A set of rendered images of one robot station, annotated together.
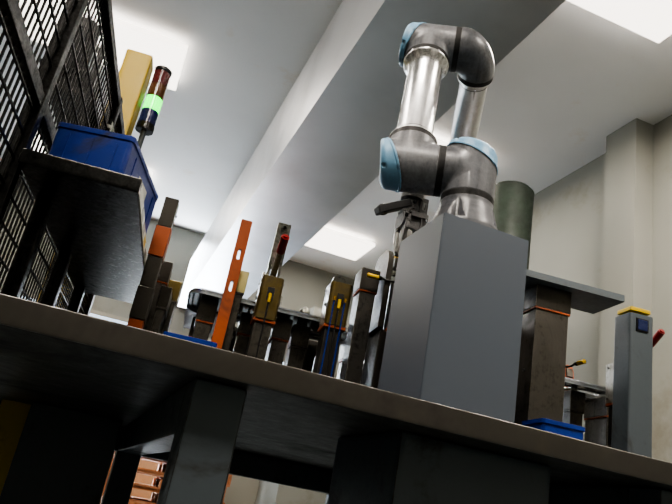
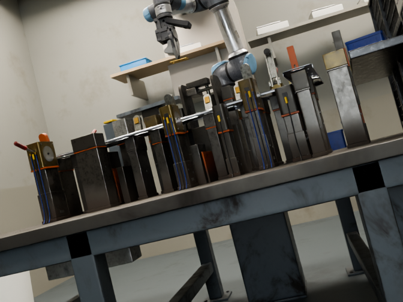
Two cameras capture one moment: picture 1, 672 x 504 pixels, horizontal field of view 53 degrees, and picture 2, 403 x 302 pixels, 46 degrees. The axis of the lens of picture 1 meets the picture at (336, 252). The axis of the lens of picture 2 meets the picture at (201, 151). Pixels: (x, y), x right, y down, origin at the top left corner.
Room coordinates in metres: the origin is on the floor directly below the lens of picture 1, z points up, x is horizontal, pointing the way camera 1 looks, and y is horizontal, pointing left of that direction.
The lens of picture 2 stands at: (3.75, 0.81, 0.73)
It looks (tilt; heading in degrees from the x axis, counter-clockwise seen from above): 3 degrees up; 209
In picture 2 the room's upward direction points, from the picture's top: 14 degrees counter-clockwise
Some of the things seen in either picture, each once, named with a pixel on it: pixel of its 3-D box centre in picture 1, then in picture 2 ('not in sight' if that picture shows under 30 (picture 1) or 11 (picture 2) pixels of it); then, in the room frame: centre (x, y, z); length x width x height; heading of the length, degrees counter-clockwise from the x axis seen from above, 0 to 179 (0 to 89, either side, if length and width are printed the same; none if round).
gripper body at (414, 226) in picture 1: (411, 214); (165, 29); (1.92, -0.21, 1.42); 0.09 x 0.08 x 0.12; 104
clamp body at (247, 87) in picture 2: not in sight; (257, 124); (2.08, 0.16, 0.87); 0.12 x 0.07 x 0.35; 10
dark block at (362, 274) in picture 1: (355, 348); (237, 129); (1.69, -0.09, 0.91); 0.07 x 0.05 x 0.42; 10
